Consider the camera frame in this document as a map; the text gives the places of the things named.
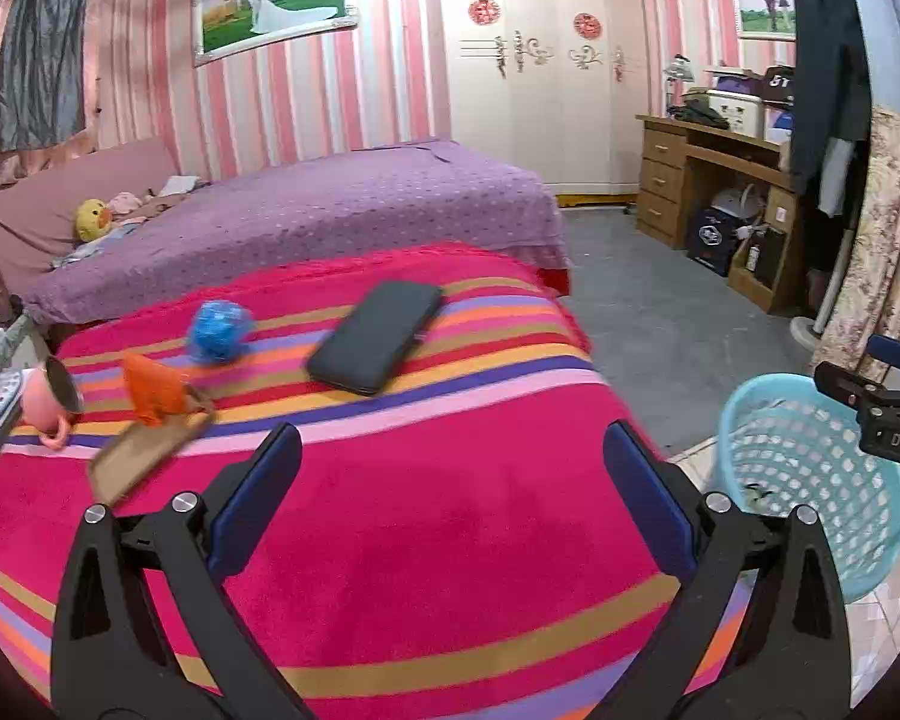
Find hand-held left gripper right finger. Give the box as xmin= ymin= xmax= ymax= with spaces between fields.
xmin=585 ymin=420 xmax=856 ymax=720

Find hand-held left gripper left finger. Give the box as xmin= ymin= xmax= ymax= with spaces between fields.
xmin=49 ymin=422 xmax=316 ymax=720

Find light blue plastic basket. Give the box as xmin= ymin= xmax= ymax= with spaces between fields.
xmin=718 ymin=373 xmax=900 ymax=605

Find white fan base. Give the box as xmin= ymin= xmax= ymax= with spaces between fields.
xmin=789 ymin=315 xmax=833 ymax=350

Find floral curtain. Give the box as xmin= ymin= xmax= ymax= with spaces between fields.
xmin=814 ymin=105 xmax=900 ymax=383

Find brown cardboard box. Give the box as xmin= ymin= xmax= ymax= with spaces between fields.
xmin=88 ymin=388 xmax=218 ymax=505

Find blue crumpled plastic ball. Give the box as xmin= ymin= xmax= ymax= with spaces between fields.
xmin=187 ymin=300 xmax=254 ymax=366

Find pink striped blanket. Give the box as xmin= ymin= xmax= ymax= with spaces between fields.
xmin=0 ymin=242 xmax=758 ymax=720

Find small cardboard box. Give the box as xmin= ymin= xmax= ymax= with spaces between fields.
xmin=766 ymin=187 xmax=800 ymax=230

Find black printed box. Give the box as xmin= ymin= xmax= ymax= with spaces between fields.
xmin=685 ymin=206 xmax=743 ymax=276

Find white rounded appliance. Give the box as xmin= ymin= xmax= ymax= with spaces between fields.
xmin=711 ymin=184 xmax=766 ymax=222

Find pink cup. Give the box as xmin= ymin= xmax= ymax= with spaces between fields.
xmin=16 ymin=358 xmax=85 ymax=449

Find wooden desk with drawers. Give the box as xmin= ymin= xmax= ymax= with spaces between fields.
xmin=635 ymin=114 xmax=807 ymax=316

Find bed with purple dotted bedspread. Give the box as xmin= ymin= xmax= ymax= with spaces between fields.
xmin=15 ymin=137 xmax=575 ymax=327

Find black hanging jacket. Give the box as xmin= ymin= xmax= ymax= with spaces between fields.
xmin=790 ymin=0 xmax=871 ymax=196

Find white storage box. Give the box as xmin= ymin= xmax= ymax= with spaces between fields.
xmin=705 ymin=88 xmax=766 ymax=140

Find dark clothes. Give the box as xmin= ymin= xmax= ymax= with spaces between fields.
xmin=671 ymin=101 xmax=732 ymax=130

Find yellow duck plush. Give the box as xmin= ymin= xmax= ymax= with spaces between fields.
xmin=73 ymin=199 xmax=115 ymax=243

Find desk lamp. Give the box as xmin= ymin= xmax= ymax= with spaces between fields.
xmin=664 ymin=55 xmax=692 ymax=117

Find pink covered headboard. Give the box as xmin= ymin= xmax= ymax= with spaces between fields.
xmin=0 ymin=137 xmax=181 ymax=301

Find cream wardrobe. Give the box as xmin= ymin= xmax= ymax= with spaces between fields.
xmin=435 ymin=0 xmax=657 ymax=207

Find grey curtain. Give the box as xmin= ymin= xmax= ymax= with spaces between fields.
xmin=0 ymin=0 xmax=91 ymax=158

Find wide framed wall poster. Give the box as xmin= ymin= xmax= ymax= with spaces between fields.
xmin=193 ymin=0 xmax=359 ymax=68

